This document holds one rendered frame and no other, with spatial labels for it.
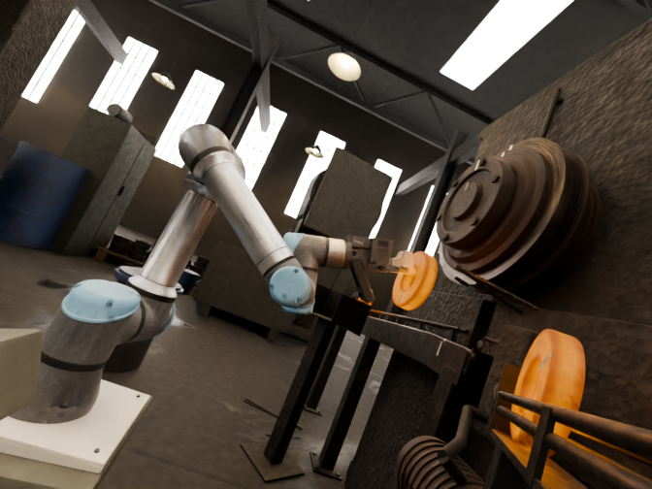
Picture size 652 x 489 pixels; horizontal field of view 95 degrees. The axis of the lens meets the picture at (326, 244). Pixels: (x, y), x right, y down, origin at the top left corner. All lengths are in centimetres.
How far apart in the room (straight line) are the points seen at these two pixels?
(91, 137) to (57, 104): 993
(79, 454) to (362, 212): 329
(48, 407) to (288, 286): 46
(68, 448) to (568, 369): 73
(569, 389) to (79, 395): 76
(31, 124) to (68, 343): 1347
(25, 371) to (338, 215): 334
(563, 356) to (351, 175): 334
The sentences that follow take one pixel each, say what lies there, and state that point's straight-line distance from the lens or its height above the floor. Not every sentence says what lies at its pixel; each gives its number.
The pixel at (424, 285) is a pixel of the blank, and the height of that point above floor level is 81.
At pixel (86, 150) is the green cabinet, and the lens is 404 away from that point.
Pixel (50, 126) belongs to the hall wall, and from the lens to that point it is 1379.
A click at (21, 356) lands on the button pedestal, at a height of 61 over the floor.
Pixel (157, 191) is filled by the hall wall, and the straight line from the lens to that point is 1178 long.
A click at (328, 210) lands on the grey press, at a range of 348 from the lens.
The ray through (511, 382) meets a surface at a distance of 60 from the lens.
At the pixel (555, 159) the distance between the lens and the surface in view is 95.
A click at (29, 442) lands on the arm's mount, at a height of 32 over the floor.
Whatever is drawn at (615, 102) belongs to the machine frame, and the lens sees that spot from 122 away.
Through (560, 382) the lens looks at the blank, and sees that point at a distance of 45.
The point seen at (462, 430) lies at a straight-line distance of 69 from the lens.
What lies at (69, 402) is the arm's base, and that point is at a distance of 77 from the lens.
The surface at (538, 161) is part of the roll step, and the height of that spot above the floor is 122.
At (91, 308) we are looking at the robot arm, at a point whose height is 52.
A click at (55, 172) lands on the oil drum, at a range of 378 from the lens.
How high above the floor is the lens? 72
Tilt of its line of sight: 7 degrees up
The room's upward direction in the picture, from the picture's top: 23 degrees clockwise
